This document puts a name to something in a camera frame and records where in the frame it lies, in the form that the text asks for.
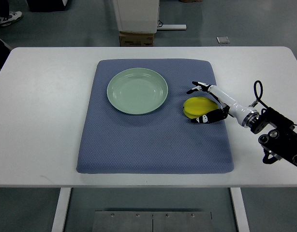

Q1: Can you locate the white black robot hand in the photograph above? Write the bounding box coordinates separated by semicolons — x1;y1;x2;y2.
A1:
187;81;259;128

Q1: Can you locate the yellow starfruit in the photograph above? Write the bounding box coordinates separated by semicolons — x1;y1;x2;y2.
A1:
183;97;219;119

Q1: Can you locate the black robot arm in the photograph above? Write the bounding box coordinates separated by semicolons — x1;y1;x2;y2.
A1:
247;80;297;167

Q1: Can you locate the small grey floor plate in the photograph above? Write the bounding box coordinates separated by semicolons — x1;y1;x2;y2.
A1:
216;36;230;44

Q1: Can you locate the light green plate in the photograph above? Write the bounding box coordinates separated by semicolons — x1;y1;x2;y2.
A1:
106;68;168;115

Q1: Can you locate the blue textured mat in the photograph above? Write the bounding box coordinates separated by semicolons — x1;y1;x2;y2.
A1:
76;59;234;174

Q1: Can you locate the white table leg right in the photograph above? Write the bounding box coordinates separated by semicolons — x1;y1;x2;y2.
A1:
230;188;250;232

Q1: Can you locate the white table leg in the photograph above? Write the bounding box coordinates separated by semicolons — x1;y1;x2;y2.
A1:
230;188;250;232
51;188;72;232

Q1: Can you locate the white floor foot bar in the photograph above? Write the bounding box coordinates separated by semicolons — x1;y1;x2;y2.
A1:
157;24;187;30

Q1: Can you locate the cardboard box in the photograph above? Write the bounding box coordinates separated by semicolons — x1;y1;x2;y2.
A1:
119;32;154;47

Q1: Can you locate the white cabinet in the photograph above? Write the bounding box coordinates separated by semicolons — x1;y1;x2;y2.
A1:
112;0;160;34

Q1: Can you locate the white table leg left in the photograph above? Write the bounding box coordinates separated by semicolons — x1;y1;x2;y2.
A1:
51;188;72;232

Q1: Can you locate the black object top left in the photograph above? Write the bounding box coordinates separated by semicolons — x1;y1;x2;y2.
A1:
26;0;69;12

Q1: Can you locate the white green sneaker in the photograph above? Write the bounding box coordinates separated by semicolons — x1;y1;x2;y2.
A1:
0;11;23;28

